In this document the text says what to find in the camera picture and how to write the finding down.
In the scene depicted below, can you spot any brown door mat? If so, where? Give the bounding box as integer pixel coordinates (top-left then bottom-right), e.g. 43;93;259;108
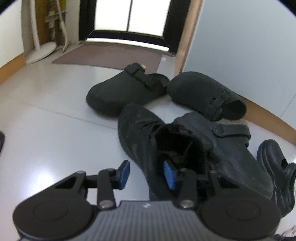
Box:
51;44;163;71

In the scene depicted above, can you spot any black framed glass door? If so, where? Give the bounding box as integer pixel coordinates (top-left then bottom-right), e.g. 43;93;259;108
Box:
78;0;192;56

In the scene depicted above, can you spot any white fan stand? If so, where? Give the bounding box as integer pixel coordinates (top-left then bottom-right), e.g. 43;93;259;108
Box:
25;0;56;65

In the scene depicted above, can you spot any dark grey buckle clog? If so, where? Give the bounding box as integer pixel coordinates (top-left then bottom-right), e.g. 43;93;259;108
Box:
166;71;247;122
86;62;170;117

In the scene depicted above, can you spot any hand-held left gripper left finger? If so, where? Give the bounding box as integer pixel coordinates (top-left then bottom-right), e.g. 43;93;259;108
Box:
54;160;130;210

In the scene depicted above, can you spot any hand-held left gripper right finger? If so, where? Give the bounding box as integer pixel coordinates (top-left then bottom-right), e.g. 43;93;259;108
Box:
163;161;234;209

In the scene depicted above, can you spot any white curved pipe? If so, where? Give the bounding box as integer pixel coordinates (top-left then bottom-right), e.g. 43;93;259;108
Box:
57;0;68;51

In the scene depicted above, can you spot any black chunky rubber clog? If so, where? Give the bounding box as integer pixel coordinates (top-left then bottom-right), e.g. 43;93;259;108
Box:
171;112;274;202
256;139;296;217

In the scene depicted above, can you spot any black lace-up sneaker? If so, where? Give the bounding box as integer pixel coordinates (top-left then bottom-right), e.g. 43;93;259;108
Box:
117;103;210;202

